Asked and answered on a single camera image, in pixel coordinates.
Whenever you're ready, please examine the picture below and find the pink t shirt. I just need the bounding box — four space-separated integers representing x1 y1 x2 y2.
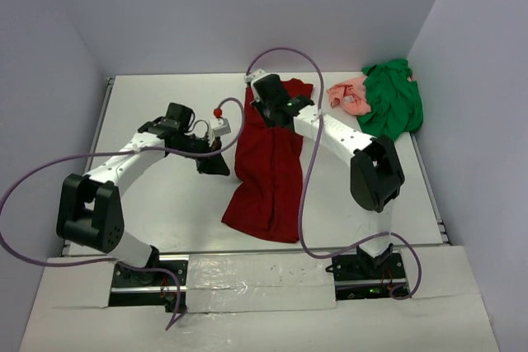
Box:
325 75 415 118

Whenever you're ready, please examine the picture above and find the red t shirt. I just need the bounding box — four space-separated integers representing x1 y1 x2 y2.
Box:
222 87 303 243

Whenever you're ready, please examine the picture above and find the aluminium table frame rail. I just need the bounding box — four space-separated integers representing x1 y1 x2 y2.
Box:
410 134 451 245

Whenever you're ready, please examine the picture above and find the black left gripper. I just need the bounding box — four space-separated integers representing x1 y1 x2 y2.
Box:
172 131 230 176

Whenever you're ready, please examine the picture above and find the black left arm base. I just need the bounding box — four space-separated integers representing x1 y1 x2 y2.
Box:
108 256 189 313

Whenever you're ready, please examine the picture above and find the green t shirt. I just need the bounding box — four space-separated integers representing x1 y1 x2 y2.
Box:
357 59 424 141

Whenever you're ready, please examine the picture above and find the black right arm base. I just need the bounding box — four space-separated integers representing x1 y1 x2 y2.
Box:
325 252 409 301

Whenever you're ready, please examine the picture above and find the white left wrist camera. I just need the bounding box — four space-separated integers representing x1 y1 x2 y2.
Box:
207 107 231 141

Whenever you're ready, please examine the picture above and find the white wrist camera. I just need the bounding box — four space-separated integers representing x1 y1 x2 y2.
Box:
243 68 266 84
207 107 231 141

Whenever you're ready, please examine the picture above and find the white taped cover plate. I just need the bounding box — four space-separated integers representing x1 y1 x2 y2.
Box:
186 253 337 313

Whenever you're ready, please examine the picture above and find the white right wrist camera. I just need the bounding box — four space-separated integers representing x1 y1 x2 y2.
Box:
243 68 266 84

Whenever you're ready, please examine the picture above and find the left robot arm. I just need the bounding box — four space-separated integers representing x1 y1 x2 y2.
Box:
56 103 230 285

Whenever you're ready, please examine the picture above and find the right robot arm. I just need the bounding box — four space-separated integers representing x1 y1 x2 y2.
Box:
244 69 405 279

